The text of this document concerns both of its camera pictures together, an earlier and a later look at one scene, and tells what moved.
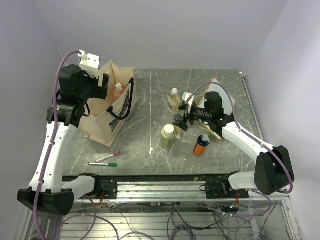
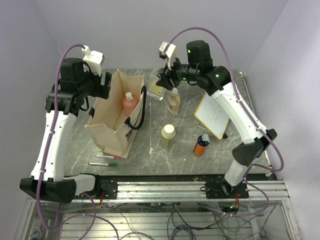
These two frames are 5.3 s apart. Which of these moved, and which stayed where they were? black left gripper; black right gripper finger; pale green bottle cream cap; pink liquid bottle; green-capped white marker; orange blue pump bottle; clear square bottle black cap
Moved: clear square bottle black cap; pink liquid bottle; black right gripper finger
Stayed: black left gripper; orange blue pump bottle; green-capped white marker; pale green bottle cream cap
